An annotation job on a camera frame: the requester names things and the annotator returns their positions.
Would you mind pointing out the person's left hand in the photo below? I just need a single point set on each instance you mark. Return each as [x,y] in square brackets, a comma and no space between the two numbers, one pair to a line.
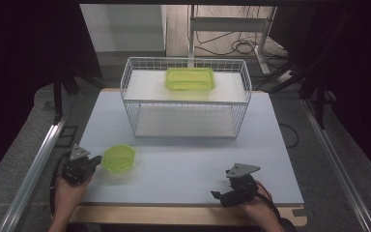
[67,199]

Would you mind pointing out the white metal desk frame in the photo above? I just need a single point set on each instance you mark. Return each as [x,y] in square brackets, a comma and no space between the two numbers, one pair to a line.
[228,24]

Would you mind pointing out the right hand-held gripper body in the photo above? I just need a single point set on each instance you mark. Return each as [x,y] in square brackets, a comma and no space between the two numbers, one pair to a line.
[243,190]

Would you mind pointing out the person's right hand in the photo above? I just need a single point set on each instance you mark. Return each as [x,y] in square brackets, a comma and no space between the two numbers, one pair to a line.
[264,209]

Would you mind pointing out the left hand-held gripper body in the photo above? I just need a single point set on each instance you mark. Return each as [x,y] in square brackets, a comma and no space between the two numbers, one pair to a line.
[75,167]

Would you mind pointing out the white cabinet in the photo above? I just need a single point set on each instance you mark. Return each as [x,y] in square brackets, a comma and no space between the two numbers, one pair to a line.
[122,27]

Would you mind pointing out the round green plastic container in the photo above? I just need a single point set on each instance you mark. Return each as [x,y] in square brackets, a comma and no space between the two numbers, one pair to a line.
[119,158]

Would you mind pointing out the black metal stand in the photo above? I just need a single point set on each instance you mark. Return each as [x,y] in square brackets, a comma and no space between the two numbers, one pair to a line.
[58,96]
[319,96]

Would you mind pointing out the white power strip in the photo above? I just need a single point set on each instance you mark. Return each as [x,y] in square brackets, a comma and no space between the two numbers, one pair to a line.
[285,76]

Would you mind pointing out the rectangular green plastic container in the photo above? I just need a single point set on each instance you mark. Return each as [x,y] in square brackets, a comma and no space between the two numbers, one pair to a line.
[190,79]

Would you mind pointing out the aluminium rail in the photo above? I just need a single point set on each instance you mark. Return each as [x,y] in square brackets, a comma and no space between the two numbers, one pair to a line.
[35,167]
[338,167]

